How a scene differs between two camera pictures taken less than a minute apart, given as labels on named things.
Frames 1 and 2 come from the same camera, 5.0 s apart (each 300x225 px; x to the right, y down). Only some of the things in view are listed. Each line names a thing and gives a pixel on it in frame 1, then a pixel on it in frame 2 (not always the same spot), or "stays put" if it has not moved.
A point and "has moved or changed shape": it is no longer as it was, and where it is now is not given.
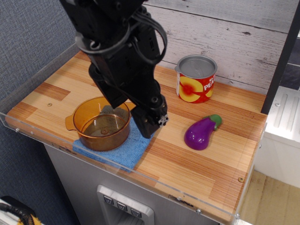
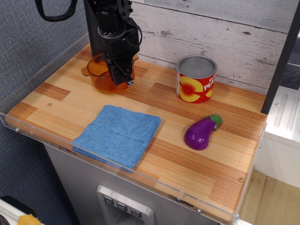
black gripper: (125, 76) to (121, 43)
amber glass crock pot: (100, 127) has moved or changed shape
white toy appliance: (279, 156) stays put
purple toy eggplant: (197, 134) stays put
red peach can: (195, 78) stays put
